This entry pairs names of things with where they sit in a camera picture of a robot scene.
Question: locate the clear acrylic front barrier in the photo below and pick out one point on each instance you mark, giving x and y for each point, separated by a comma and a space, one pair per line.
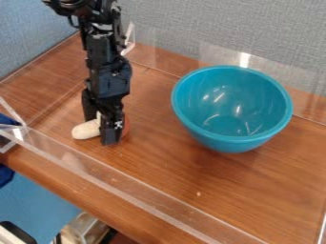
119, 198

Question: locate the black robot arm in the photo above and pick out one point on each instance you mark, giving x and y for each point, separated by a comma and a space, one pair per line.
98, 19

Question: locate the plush brown white mushroom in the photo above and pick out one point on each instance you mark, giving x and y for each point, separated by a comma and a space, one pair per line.
87, 129

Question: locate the grey metal box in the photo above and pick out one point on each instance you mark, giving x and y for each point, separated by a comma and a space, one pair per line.
83, 230

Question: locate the clear acrylic back barrier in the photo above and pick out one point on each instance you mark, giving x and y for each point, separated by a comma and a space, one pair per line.
305, 85

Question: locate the black white device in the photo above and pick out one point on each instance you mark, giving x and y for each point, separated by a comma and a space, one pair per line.
12, 235

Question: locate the blue cloth object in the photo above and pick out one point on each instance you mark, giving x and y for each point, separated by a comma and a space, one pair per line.
5, 172

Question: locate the blue plastic bowl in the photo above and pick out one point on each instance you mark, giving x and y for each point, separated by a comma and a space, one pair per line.
231, 107

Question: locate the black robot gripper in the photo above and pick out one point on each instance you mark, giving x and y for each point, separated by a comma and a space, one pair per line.
107, 88

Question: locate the clear acrylic corner bracket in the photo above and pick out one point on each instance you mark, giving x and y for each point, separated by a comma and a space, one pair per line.
130, 39

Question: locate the clear acrylic barrier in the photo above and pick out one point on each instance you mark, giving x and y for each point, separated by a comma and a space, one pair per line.
305, 85
119, 198

